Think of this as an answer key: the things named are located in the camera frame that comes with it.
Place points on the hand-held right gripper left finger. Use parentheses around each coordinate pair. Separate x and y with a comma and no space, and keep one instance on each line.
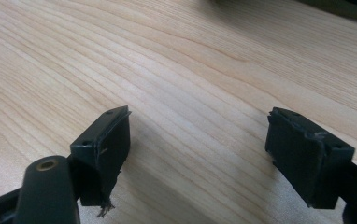
(106,152)

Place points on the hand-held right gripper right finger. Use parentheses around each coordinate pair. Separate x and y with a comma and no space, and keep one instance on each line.
(304,149)

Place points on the dark green object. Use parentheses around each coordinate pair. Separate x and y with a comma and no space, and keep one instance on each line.
(338,7)

